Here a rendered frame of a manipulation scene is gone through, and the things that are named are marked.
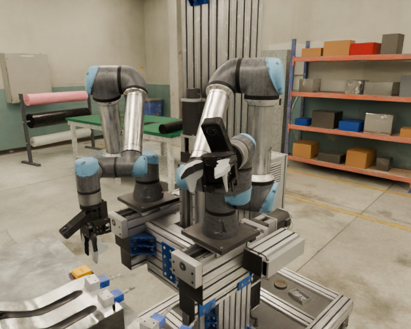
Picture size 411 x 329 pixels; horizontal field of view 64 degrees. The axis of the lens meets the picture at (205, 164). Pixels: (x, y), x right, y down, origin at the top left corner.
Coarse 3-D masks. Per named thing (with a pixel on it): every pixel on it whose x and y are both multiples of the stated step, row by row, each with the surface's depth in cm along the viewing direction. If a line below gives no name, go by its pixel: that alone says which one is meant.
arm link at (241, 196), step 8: (248, 168) 89; (240, 176) 89; (248, 176) 90; (240, 184) 89; (248, 184) 90; (216, 192) 93; (224, 192) 92; (232, 192) 90; (240, 192) 90; (248, 192) 91; (232, 200) 91; (240, 200) 91; (248, 200) 92
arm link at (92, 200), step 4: (100, 192) 111; (80, 196) 108; (84, 196) 107; (88, 196) 107; (92, 196) 108; (96, 196) 109; (100, 196) 111; (80, 200) 108; (84, 200) 108; (88, 200) 108; (92, 200) 108; (96, 200) 109; (100, 200) 111; (80, 204) 109; (84, 204) 108; (88, 204) 108; (92, 204) 109; (96, 204) 110
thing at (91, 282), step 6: (90, 276) 119; (102, 276) 122; (114, 276) 124; (84, 282) 119; (90, 282) 116; (96, 282) 117; (102, 282) 119; (108, 282) 121; (90, 288) 116; (96, 288) 117
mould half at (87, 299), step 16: (64, 288) 119; (80, 288) 118; (0, 304) 105; (16, 304) 108; (32, 304) 111; (64, 304) 111; (80, 304) 110; (96, 304) 110; (112, 304) 110; (0, 320) 97; (16, 320) 99; (32, 320) 102; (48, 320) 104; (80, 320) 104; (96, 320) 103; (112, 320) 106
